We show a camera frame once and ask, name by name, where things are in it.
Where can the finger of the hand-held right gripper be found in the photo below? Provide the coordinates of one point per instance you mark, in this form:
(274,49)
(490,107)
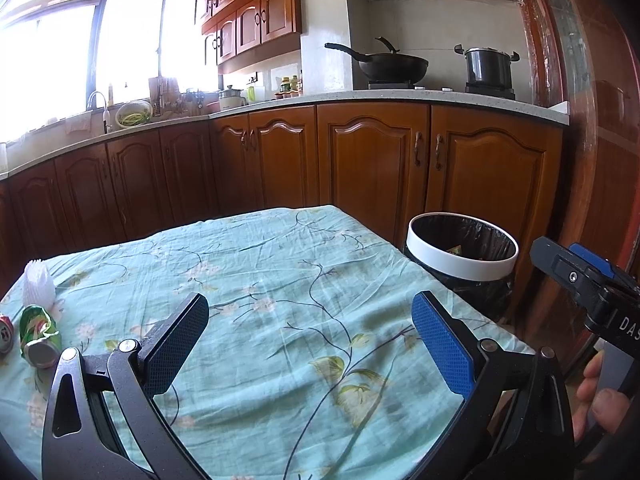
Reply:
(595,257)
(560,267)

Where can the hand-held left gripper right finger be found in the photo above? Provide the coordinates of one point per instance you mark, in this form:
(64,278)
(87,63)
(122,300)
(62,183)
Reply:
(442,345)

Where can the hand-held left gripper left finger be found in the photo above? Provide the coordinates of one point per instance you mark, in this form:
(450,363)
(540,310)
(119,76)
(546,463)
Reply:
(175,345)

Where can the white rimmed trash bin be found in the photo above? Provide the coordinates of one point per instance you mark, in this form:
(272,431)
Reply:
(465,265)

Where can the person's right hand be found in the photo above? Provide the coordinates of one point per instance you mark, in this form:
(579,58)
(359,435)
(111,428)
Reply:
(610,410)

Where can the black bin liner bag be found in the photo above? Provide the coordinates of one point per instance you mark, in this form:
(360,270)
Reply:
(480,295)

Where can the floral light green tablecloth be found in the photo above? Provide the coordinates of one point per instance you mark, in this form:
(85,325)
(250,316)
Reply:
(280,285)

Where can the crushed green drink can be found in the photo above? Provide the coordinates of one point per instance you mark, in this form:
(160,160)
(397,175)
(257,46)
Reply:
(40,335)

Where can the small white foam fruit net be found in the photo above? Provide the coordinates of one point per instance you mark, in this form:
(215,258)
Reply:
(39,285)

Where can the red drink can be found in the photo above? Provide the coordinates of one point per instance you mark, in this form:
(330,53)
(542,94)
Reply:
(6,335)

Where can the wooden base cabinets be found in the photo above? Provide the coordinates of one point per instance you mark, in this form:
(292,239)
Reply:
(375,160)

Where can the black stock pot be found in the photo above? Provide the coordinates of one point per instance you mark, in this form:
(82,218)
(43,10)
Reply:
(487,65)

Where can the black gas stove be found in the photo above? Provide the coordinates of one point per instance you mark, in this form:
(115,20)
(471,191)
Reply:
(440,87)

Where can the green white colander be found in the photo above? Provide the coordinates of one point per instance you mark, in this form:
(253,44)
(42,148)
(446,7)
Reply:
(134,116)

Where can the white dish cloth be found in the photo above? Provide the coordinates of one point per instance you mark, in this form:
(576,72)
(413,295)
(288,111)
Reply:
(79,125)

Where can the chrome sink faucet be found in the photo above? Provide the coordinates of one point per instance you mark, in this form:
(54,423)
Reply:
(106,115)

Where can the white electric pot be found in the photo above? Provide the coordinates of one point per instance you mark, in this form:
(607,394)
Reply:
(231,99)

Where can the utensil holder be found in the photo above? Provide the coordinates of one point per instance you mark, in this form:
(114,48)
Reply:
(162,92)

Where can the black wok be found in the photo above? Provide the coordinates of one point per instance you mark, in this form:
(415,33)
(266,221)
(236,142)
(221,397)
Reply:
(395,67)

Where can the seasoning bottle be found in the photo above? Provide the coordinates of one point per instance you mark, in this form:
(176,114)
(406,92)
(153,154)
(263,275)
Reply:
(286,86)
(295,85)

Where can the kitchen window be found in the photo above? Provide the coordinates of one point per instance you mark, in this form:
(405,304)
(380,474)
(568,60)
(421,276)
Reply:
(50,60)

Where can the wooden door frame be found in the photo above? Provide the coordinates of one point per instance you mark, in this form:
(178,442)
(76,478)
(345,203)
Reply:
(600,110)

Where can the wooden wall cabinets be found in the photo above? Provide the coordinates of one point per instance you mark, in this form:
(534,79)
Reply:
(250,20)

